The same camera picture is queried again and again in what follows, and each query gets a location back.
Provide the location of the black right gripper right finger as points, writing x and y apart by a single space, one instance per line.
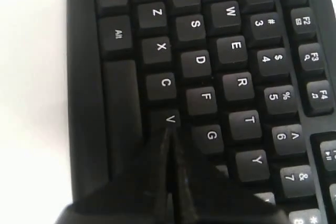
203 194

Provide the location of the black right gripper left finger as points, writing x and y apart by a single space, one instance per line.
137 195

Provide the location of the black Acer keyboard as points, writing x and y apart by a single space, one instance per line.
252 82

